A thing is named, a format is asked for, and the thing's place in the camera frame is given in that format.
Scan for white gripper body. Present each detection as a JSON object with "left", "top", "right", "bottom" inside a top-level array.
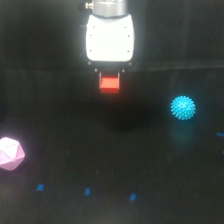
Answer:
[{"left": 85, "top": 14, "right": 135, "bottom": 72}]

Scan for thin gripper finger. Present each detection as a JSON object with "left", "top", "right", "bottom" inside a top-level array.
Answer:
[
  {"left": 98, "top": 71, "right": 102, "bottom": 90},
  {"left": 118, "top": 71, "right": 121, "bottom": 91}
]

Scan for red hexagonal block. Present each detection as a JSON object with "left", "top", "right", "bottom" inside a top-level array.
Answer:
[{"left": 100, "top": 77, "right": 119, "bottom": 93}]

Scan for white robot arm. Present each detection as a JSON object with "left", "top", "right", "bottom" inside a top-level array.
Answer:
[{"left": 78, "top": 0, "right": 135, "bottom": 94}]

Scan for blue spiky ball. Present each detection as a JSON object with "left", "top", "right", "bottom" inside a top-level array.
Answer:
[{"left": 170, "top": 96, "right": 196, "bottom": 121}]

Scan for black backdrop curtain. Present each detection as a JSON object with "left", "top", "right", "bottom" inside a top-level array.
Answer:
[{"left": 0, "top": 0, "right": 224, "bottom": 70}]

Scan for blue tape marker far right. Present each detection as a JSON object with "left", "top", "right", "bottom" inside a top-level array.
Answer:
[{"left": 217, "top": 133, "right": 224, "bottom": 137}]

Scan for blue tape marker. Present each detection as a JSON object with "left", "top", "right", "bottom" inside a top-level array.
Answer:
[
  {"left": 217, "top": 133, "right": 224, "bottom": 137},
  {"left": 84, "top": 188, "right": 90, "bottom": 196},
  {"left": 130, "top": 194, "right": 137, "bottom": 201},
  {"left": 37, "top": 184, "right": 44, "bottom": 191}
]

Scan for blue tape marker middle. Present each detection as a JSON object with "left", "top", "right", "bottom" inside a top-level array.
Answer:
[{"left": 84, "top": 188, "right": 90, "bottom": 196}]

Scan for pink polyhedron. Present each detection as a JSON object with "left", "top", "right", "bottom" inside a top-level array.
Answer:
[{"left": 0, "top": 137, "right": 25, "bottom": 171}]

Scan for blue tape marker left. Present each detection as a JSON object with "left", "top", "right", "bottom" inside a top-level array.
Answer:
[{"left": 37, "top": 184, "right": 44, "bottom": 191}]

